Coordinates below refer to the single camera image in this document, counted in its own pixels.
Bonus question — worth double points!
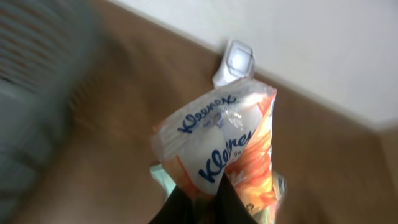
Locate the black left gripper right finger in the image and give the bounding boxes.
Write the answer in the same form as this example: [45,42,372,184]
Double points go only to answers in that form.
[215,174,257,224]

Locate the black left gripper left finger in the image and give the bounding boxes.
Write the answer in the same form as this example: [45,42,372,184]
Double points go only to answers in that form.
[149,187,195,224]

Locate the light teal wipes packet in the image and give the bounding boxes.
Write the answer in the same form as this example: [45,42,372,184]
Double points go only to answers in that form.
[150,164,287,224]

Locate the orange tissue pack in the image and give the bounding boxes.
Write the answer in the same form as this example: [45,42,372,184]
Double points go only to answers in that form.
[150,78,277,215]

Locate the white barcode scanner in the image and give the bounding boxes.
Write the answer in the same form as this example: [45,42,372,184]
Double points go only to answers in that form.
[212,40,256,88]

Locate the grey plastic lattice basket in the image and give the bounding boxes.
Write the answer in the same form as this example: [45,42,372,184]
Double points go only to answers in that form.
[1,0,101,222]

